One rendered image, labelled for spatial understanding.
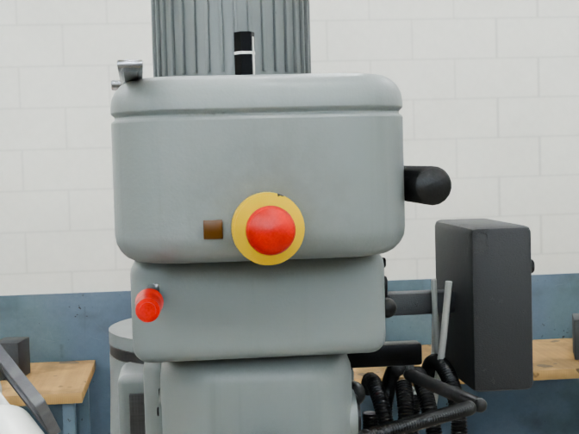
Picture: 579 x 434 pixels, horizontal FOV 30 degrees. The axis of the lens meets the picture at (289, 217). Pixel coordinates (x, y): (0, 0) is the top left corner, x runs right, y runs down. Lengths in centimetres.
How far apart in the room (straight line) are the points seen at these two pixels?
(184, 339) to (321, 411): 16
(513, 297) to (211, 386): 49
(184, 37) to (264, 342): 44
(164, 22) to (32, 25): 409
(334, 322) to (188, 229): 19
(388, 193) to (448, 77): 458
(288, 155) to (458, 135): 461
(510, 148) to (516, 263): 419
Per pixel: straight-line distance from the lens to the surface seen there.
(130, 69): 86
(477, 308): 139
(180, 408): 107
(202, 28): 130
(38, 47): 539
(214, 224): 90
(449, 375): 141
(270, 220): 86
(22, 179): 538
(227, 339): 101
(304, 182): 91
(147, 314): 87
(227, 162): 90
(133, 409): 153
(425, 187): 96
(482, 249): 138
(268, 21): 130
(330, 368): 107
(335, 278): 101
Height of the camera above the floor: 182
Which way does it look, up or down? 3 degrees down
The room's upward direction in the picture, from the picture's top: 2 degrees counter-clockwise
